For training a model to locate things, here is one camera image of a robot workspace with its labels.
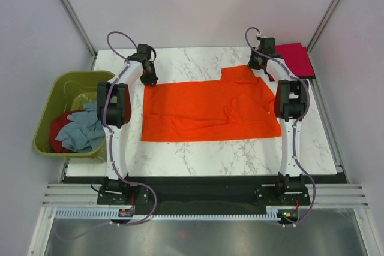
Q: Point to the light blue t shirt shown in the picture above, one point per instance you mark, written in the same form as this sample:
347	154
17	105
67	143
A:
85	132

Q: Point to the folded red t shirt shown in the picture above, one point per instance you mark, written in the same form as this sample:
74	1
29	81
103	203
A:
294	59

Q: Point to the white slotted cable duct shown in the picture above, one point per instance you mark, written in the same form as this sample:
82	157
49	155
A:
121	214

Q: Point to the olive green plastic bin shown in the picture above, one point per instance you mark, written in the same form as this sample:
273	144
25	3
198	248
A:
69	92

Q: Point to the dark red t shirt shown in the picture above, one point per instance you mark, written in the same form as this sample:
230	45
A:
55	128

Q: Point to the aluminium frame post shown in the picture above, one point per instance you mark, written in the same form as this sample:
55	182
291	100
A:
333	5
77	25

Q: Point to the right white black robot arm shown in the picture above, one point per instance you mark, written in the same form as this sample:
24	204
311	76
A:
290	106

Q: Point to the left aluminium frame post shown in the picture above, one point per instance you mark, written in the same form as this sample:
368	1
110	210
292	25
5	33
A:
77	25

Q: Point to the orange t shirt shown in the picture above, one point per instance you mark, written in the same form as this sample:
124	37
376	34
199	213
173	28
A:
238	106

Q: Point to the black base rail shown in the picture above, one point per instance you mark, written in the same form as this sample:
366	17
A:
211	195

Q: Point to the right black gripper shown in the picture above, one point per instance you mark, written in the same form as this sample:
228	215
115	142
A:
251	63

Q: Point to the right aluminium frame post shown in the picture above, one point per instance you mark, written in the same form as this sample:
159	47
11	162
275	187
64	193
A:
333	5

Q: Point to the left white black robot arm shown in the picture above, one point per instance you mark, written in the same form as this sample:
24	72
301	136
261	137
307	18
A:
114	109

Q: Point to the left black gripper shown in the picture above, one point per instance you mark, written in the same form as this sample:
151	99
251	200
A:
152	80

